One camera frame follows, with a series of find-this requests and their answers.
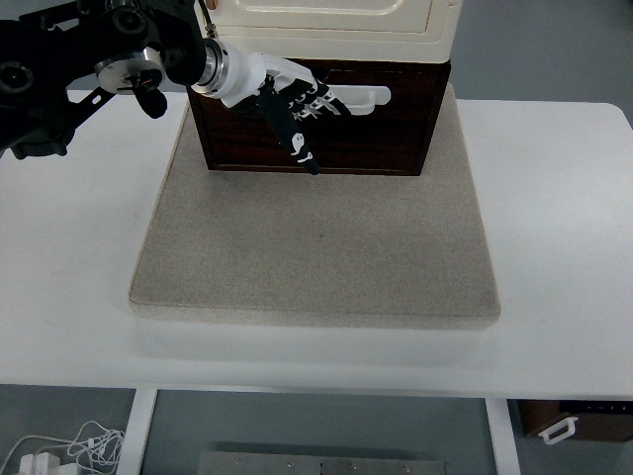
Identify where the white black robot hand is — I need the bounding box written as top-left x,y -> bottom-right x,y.
217,42 -> 353,177

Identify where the white drawer handle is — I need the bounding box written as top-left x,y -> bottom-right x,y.
325,84 -> 393,116

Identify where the cream cabinet with dark base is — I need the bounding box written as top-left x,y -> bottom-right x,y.
170,0 -> 464,178

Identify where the beige fabric mat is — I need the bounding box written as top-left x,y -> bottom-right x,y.
128,81 -> 502,331

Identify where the white table leg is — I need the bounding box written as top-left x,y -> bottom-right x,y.
484,398 -> 521,475
118,389 -> 159,475

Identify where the grey metal plate with screws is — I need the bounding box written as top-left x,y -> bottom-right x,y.
197,450 -> 449,475

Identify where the white power adapter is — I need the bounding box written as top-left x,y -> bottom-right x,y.
18,452 -> 63,475

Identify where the brown wooden box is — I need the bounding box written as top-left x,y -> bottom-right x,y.
516,399 -> 633,443

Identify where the white cable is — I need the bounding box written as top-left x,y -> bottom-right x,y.
0,421 -> 126,475

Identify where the white handle on brown box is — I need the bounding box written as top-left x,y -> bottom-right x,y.
537,416 -> 580,446

